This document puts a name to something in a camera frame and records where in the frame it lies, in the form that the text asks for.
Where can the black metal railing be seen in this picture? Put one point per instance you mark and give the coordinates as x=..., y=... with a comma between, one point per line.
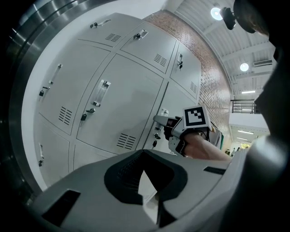
x=243, y=106

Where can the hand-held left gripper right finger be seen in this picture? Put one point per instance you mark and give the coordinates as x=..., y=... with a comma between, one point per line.
x=194, y=179

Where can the white air conditioner unit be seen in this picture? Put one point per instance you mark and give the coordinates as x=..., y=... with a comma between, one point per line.
x=262, y=63

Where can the round ceiling light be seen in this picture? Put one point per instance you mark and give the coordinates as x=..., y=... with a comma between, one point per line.
x=216, y=13
x=244, y=66

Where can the black head-worn camera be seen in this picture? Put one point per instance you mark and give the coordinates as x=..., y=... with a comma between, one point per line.
x=229, y=18

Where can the stainless steel door frame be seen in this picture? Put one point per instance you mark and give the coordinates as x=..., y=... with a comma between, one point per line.
x=34, y=29

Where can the black locker key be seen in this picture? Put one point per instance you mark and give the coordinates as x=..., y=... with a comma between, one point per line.
x=83, y=117
x=155, y=143
x=41, y=92
x=40, y=163
x=180, y=66
x=94, y=25
x=136, y=36

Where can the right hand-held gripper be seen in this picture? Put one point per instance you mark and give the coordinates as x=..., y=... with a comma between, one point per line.
x=194, y=117

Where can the grey metal locker cabinet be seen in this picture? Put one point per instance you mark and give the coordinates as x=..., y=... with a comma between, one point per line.
x=127, y=74

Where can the person's dark shirt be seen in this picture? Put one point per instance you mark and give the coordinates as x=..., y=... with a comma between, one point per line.
x=279, y=113

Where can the person's right forearm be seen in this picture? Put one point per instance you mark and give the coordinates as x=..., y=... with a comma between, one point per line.
x=206, y=147

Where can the long ceiling light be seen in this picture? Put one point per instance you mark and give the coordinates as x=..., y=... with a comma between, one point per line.
x=248, y=91

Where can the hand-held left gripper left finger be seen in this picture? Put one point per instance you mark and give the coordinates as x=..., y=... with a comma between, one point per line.
x=90, y=185

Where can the grey locker door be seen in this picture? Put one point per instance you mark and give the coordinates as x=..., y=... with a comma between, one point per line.
x=176, y=97

